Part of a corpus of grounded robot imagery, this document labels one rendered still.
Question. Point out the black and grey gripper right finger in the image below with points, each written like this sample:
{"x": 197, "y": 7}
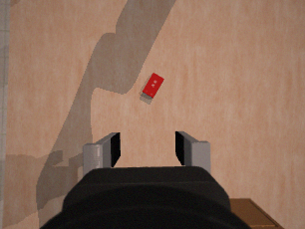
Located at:
{"x": 191, "y": 152}

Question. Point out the red 9v battery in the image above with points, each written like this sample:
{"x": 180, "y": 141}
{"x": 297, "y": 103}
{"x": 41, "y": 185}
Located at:
{"x": 153, "y": 85}

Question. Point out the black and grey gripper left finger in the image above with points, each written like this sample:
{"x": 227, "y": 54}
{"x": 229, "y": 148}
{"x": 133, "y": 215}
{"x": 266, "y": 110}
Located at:
{"x": 102, "y": 154}

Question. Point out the brown wooden chest of drawers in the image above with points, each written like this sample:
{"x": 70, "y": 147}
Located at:
{"x": 277, "y": 225}

